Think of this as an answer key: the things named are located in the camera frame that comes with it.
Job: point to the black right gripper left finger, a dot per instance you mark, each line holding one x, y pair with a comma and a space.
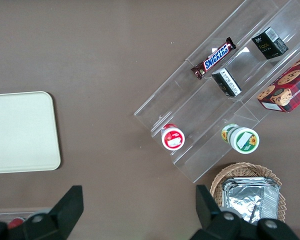
62, 215

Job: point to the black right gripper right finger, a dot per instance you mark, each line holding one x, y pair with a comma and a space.
215, 220

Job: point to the light wicker basket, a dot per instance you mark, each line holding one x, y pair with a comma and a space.
223, 175

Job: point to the cream rectangular tray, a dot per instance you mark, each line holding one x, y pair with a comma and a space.
22, 132

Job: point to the silver foil packet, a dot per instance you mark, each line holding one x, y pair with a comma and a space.
252, 195

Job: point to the red cola bottle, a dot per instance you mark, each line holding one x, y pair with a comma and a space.
15, 222

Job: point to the clear acrylic bottle rack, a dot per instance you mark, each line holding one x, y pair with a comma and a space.
5, 215

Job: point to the green sunflower yogurt cup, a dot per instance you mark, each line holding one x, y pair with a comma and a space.
243, 140

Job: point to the red lid yogurt cup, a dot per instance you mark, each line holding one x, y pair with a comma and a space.
173, 138

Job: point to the clear acrylic stepped stand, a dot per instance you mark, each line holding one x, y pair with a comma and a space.
190, 105

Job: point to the black box with white label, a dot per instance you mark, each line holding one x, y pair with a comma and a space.
227, 82

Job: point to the red plaid cookie box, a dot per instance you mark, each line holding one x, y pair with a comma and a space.
287, 87

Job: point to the Snickers chocolate bar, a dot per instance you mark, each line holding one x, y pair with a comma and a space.
215, 58

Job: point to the black box with gold print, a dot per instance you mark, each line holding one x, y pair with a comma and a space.
268, 45

